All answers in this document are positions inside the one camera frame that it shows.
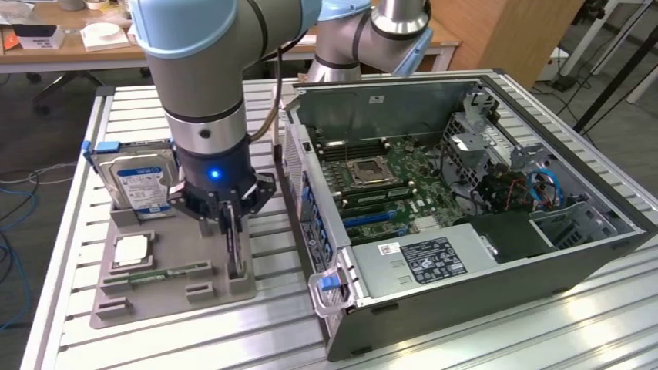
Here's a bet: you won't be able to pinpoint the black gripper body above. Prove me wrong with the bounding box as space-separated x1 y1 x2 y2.
176 140 257 205

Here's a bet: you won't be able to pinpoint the black graphics card metal bracket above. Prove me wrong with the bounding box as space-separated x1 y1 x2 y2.
220 203 247 279

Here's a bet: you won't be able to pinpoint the hard disk blue rails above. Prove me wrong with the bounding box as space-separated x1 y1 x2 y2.
81 138 179 221

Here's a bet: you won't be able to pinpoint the beige case latch bar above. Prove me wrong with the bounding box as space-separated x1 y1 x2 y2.
271 86 298 150

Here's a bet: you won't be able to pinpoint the silver CPU chip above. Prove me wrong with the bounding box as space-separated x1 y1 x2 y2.
113 237 151 267

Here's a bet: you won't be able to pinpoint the green RAM stick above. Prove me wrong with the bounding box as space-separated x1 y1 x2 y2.
125 267 191 287

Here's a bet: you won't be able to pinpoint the metal CPU socket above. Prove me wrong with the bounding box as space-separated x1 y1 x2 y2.
344 156 396 190

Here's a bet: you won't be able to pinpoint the blue expansion slot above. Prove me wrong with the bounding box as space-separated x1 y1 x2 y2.
342 210 398 230

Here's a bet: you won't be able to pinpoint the RAM stick white label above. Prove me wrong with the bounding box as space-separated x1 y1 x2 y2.
338 186 418 206

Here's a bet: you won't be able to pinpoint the grey parts rack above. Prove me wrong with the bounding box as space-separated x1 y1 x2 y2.
89 200 257 329

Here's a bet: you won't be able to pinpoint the blue case release tab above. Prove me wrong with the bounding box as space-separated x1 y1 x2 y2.
316 274 344 293

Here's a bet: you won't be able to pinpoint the grey power supply black label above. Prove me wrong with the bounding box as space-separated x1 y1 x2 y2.
343 222 500 308

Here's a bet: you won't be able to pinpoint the green motherboard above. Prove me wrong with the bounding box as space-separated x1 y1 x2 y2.
307 133 476 247

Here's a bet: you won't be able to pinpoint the black office chair base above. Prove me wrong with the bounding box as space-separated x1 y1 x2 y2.
24 69 107 116

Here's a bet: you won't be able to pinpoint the perforated metal disk bay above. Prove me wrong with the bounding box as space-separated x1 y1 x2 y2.
440 110 520 188

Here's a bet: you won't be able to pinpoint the white box black lid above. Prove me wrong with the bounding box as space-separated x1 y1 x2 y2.
11 23 67 51

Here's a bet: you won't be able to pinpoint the open black PC case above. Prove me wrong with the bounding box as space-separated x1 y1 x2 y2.
280 75 650 362

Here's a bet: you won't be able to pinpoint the wooden cabinet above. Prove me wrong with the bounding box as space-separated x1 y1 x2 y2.
436 0 587 90

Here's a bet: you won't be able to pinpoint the black power brick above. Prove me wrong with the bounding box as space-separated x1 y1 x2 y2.
551 75 580 93

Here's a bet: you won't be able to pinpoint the black stand pole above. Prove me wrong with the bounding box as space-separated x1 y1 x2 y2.
571 22 658 135

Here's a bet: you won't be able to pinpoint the white cable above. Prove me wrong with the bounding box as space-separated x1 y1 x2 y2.
0 161 79 186

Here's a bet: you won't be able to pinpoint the blue cable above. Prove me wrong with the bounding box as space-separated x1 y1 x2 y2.
0 188 41 332

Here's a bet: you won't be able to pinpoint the wooden desk white frame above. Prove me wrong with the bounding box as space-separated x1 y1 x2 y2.
0 0 463 84

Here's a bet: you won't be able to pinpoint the red wire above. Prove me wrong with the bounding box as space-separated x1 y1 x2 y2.
500 179 516 211

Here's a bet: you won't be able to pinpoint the blue wire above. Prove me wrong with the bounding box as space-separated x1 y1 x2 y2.
526 167 566 212

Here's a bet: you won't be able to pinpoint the grey disk bay bracket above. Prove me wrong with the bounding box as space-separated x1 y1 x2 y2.
527 199 626 251

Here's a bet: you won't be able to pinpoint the white table leg frame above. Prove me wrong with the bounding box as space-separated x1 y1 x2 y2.
558 0 658 78

